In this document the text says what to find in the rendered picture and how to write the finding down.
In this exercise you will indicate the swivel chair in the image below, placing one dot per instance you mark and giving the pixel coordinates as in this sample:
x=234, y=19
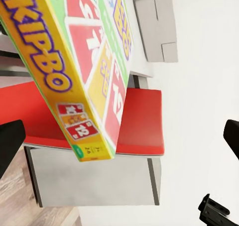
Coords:
x=141, y=129

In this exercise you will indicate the board game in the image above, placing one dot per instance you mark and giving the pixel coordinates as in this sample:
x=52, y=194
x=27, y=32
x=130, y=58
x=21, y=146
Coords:
x=78, y=53

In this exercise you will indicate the desk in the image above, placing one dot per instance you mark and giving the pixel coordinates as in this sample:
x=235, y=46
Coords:
x=60, y=179

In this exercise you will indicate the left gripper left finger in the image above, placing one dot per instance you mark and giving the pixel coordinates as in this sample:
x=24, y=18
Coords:
x=12, y=135

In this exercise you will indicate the toy box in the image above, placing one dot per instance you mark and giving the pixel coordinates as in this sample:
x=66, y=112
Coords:
x=156, y=19

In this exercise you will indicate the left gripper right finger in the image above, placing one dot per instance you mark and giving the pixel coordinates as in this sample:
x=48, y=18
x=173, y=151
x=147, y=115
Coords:
x=231, y=135

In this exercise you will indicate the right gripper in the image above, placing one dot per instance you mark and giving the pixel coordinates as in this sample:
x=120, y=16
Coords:
x=211, y=217

